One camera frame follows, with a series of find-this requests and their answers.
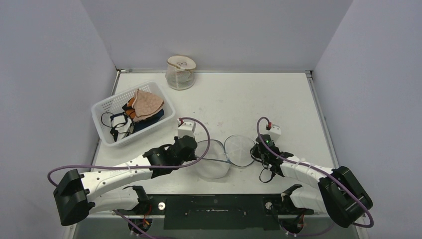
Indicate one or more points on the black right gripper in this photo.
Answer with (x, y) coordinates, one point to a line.
(260, 150)

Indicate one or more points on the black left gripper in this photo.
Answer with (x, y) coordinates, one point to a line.
(192, 157)

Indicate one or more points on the beige lace bra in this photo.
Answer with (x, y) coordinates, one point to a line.
(146, 104)

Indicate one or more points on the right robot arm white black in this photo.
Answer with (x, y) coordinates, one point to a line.
(332, 191)

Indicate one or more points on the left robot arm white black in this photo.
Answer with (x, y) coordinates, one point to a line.
(79, 194)

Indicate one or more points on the navy blue bra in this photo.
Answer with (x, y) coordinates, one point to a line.
(137, 126)

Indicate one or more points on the white mesh bag beige trim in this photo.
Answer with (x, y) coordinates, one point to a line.
(180, 73)

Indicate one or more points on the white perforated plastic basket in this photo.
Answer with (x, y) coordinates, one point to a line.
(113, 105)

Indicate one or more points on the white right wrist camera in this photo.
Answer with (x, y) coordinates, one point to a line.
(273, 130)

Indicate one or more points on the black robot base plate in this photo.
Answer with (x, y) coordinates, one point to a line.
(216, 212)

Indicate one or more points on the aluminium front frame rail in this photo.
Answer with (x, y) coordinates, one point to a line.
(136, 202)

